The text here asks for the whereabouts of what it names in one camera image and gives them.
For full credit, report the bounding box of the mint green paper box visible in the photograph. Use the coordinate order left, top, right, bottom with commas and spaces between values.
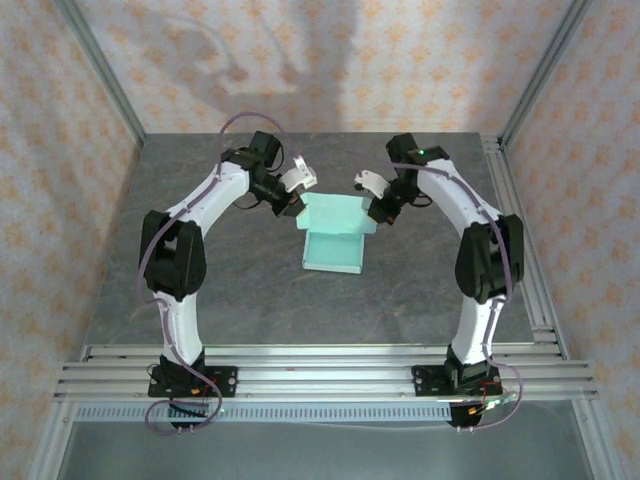
294, 192, 379, 275

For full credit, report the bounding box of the grey metal shelf panel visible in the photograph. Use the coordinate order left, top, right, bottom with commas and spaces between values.
54, 419, 596, 480

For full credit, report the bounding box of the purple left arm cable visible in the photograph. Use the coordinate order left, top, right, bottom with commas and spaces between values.
137, 112, 301, 437

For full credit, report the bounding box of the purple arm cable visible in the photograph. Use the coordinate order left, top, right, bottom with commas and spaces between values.
389, 162, 524, 434
137, 112, 301, 437

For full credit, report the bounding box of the aluminium side rail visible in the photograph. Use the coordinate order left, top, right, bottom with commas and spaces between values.
482, 134, 569, 359

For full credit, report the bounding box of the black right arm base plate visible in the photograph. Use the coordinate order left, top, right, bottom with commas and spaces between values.
411, 364, 503, 399

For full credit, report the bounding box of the aluminium frame post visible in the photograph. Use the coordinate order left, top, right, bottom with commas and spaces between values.
569, 399, 616, 480
32, 399, 76, 480
497, 0, 596, 151
53, 0, 147, 147

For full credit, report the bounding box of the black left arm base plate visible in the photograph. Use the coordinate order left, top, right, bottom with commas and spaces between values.
148, 366, 238, 400

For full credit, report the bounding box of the aluminium mounting rail beam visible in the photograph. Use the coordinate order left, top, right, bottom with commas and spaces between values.
52, 343, 601, 401

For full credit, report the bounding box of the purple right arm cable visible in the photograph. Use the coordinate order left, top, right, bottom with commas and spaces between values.
389, 162, 524, 434

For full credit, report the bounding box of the grey slotted cable duct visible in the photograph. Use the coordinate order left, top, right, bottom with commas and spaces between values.
74, 402, 451, 424

